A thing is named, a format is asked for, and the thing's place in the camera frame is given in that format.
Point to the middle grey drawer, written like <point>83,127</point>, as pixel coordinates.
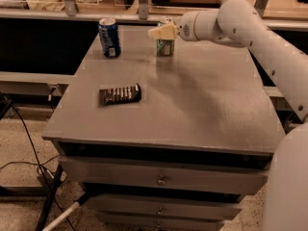
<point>162,207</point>

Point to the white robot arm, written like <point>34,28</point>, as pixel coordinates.
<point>286,205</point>

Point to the bottom grey drawer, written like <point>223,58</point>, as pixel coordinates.
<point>165,223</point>

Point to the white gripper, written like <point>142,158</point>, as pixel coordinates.
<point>185,28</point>

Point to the top grey drawer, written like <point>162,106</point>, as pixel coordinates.
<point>163,175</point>

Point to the grey metal railing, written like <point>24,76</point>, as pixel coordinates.
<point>277,13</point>

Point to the dark snack bar wrapper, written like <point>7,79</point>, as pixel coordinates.
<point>122,95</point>

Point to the grey drawer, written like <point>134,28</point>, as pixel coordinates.
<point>165,223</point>
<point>162,207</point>
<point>163,175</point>

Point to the green soda can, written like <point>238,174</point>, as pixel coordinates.
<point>165,47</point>

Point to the blue soda can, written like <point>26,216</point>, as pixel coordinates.
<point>108,32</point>

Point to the grey drawer cabinet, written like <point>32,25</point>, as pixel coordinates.
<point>205,105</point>

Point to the black and white pole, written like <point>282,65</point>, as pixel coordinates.
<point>50,200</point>

